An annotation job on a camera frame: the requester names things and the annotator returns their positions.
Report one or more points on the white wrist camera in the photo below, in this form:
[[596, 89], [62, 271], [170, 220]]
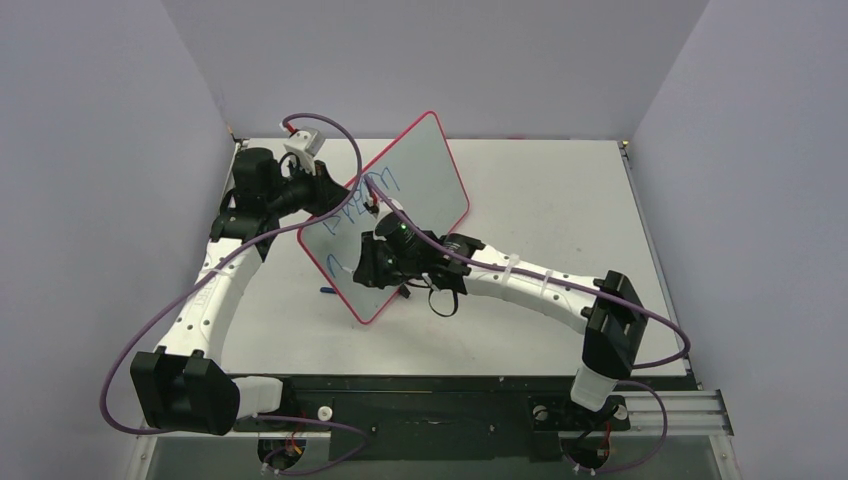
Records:
[[375, 207], [305, 144]]

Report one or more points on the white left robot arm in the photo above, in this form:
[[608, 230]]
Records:
[[181, 385]]

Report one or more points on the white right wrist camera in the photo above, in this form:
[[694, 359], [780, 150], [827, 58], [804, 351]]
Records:
[[375, 207]]

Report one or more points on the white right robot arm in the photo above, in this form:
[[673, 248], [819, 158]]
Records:
[[605, 311]]

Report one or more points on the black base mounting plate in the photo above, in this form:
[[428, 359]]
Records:
[[433, 418]]

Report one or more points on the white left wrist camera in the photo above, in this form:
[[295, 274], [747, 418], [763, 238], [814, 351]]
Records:
[[305, 144]]

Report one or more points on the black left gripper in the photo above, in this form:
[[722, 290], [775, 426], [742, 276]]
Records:
[[327, 194]]

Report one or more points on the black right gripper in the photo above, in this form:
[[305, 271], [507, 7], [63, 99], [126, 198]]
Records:
[[365, 268]]

